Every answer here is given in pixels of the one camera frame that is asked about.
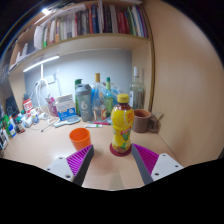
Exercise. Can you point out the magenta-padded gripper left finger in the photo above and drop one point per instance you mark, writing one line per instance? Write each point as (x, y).
(60, 166)

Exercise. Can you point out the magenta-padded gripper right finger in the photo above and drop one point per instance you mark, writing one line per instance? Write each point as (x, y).
(165, 165)

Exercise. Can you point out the yellow-label drink bottle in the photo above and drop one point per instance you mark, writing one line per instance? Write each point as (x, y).
(122, 126)

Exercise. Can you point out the orange plastic cup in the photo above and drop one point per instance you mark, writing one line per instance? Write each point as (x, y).
(80, 140)

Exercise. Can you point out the light blue hairbrush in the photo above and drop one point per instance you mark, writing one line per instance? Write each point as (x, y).
(68, 122)

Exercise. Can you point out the brown ceramic mug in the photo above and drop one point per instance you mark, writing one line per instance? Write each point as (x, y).
(141, 121)

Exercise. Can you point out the white marker pen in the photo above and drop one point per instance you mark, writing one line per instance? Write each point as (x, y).
(93, 126)

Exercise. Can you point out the blue and white box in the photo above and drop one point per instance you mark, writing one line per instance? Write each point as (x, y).
(66, 108)

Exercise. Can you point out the white bottle blue label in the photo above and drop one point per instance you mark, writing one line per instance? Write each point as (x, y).
(12, 131)

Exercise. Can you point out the pink pouch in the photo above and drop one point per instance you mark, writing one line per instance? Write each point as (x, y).
(51, 106)

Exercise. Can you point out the red and white canister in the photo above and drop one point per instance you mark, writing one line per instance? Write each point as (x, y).
(28, 106)

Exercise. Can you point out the blue bottle gold cap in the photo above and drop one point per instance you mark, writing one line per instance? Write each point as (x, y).
(97, 103)

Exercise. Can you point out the large clear glass bottle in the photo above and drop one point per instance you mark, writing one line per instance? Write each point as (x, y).
(137, 91)

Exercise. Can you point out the clear bottle green cap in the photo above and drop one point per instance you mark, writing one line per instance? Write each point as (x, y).
(108, 100)

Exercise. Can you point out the tall green bottle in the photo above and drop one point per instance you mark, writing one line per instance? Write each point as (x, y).
(78, 82)

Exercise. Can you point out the white power strip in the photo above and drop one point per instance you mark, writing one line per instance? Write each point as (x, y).
(50, 79)

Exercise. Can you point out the white shelf light bar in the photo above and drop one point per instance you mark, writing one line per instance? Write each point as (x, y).
(41, 63)

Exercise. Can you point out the white ceiling light bar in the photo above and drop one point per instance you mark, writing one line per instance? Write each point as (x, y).
(46, 11)

